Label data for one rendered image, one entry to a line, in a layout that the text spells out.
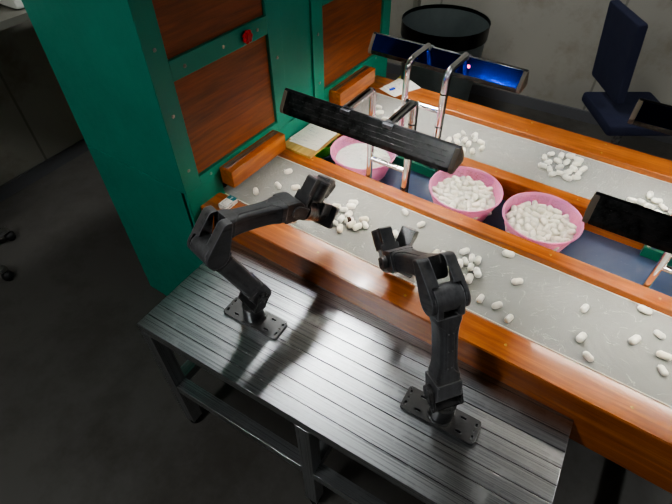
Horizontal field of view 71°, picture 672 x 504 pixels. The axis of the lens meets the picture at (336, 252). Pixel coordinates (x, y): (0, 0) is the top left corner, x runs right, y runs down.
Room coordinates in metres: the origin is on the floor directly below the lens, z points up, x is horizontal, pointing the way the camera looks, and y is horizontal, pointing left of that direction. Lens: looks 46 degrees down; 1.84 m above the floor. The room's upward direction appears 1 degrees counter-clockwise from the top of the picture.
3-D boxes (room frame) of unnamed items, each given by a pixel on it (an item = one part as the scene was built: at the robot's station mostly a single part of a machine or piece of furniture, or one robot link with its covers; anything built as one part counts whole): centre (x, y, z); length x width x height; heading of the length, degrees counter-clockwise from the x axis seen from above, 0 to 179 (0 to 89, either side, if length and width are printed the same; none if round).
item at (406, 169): (1.34, -0.14, 0.90); 0.20 x 0.19 x 0.45; 55
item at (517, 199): (1.19, -0.71, 0.72); 0.27 x 0.27 x 0.10
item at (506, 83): (1.74, -0.41, 1.08); 0.62 x 0.08 x 0.07; 55
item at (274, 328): (0.85, 0.25, 0.71); 0.20 x 0.07 x 0.08; 59
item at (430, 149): (1.28, -0.09, 1.08); 0.62 x 0.08 x 0.07; 55
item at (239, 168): (1.48, 0.30, 0.83); 0.30 x 0.06 x 0.07; 145
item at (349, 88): (2.04, -0.09, 0.83); 0.30 x 0.06 x 0.07; 145
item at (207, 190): (1.95, 0.34, 0.42); 1.36 x 0.55 x 0.84; 145
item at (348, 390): (0.91, -0.14, 0.65); 1.20 x 0.90 x 0.04; 59
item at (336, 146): (1.60, -0.11, 0.72); 0.27 x 0.27 x 0.10
